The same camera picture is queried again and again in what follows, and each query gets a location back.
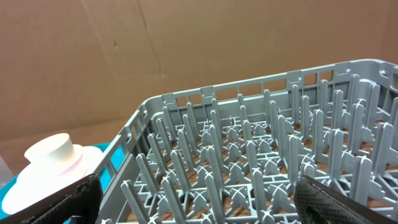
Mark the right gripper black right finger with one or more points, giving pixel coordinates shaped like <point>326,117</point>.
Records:
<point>318,204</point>

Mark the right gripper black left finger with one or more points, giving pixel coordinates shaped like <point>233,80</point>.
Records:
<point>79,202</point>

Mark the clear plastic waste bin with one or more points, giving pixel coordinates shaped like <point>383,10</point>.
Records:
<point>5,173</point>

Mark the grey dishwasher rack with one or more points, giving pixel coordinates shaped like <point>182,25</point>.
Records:
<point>233,153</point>

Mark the teal serving tray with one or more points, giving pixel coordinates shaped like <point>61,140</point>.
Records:
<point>105,177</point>

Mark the cream cup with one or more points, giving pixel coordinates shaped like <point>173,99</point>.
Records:
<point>57,147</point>

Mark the white round plate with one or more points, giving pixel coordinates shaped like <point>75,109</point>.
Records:
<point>26,193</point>

